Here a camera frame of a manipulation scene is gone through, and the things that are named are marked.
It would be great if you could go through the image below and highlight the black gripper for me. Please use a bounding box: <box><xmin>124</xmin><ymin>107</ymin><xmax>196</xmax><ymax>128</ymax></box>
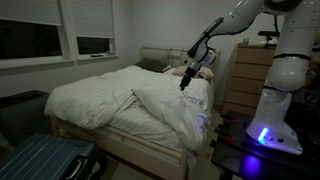
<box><xmin>179</xmin><ymin>65</ymin><xmax>202</xmax><ymax>92</ymax></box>

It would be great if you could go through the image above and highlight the white duvet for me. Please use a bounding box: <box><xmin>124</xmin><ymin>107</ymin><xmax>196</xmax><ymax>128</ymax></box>
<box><xmin>44</xmin><ymin>64</ymin><xmax>215</xmax><ymax>154</ymax></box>

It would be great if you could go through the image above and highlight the pink pillow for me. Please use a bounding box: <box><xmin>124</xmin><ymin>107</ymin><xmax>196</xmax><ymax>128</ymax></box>
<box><xmin>171</xmin><ymin>65</ymin><xmax>215</xmax><ymax>81</ymax></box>

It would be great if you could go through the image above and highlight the beige padded headboard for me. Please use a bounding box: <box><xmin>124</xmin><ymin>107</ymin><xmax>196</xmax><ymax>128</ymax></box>
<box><xmin>139</xmin><ymin>46</ymin><xmax>222</xmax><ymax>71</ymax></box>

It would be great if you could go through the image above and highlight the dark grey pillow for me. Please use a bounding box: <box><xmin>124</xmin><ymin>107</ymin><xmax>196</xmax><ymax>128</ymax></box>
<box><xmin>134</xmin><ymin>58</ymin><xmax>172</xmax><ymax>74</ymax></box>

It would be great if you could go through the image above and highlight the red black clamp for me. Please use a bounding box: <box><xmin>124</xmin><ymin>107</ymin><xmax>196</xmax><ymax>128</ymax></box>
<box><xmin>214</xmin><ymin>127</ymin><xmax>237</xmax><ymax>144</ymax></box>
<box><xmin>221</xmin><ymin>114</ymin><xmax>240</xmax><ymax>125</ymax></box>

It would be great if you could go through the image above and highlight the white mattress sheet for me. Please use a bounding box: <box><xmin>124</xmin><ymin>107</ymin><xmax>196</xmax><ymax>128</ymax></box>
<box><xmin>108</xmin><ymin>104</ymin><xmax>188</xmax><ymax>158</ymax></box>

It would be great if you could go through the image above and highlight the wooden chest of drawers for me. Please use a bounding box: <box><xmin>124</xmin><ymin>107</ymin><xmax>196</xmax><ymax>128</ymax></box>
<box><xmin>221</xmin><ymin>43</ymin><xmax>284</xmax><ymax>118</ymax></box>

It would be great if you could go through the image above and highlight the black tripod stand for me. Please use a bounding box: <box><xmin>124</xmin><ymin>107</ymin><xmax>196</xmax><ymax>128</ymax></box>
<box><xmin>257</xmin><ymin>30</ymin><xmax>282</xmax><ymax>48</ymax></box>

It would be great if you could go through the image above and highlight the narrow dark window pane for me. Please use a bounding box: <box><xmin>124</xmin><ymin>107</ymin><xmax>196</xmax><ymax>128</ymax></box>
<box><xmin>76</xmin><ymin>36</ymin><xmax>111</xmax><ymax>56</ymax></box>

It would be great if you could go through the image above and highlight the black robot table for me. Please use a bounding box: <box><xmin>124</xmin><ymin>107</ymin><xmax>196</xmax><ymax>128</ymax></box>
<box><xmin>209</xmin><ymin>109</ymin><xmax>320</xmax><ymax>180</ymax></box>

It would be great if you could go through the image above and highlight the narrow white roller blind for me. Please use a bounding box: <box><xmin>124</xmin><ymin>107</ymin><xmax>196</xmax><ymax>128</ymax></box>
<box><xmin>70</xmin><ymin>0</ymin><xmax>115</xmax><ymax>40</ymax></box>

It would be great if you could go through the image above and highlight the blue ribbed suitcase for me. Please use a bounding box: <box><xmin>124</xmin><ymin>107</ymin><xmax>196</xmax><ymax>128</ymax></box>
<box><xmin>0</xmin><ymin>133</ymin><xmax>108</xmax><ymax>180</ymax></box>

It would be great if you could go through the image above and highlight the wide dark window pane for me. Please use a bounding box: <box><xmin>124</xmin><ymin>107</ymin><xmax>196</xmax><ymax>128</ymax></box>
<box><xmin>0</xmin><ymin>19</ymin><xmax>63</xmax><ymax>61</ymax></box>

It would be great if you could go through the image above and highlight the dark grey ottoman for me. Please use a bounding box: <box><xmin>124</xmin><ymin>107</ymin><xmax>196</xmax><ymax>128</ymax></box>
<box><xmin>0</xmin><ymin>89</ymin><xmax>52</xmax><ymax>148</ymax></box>

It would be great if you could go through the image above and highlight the wide white roller blind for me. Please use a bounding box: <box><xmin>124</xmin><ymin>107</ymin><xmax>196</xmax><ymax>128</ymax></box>
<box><xmin>0</xmin><ymin>0</ymin><xmax>63</xmax><ymax>27</ymax></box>

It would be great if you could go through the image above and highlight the light wooden bed frame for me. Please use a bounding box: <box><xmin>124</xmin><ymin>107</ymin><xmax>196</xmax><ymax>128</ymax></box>
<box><xmin>49</xmin><ymin>116</ymin><xmax>190</xmax><ymax>180</ymax></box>

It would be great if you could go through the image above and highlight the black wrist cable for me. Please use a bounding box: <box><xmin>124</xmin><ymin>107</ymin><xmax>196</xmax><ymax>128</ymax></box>
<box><xmin>272</xmin><ymin>13</ymin><xmax>280</xmax><ymax>34</ymax></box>

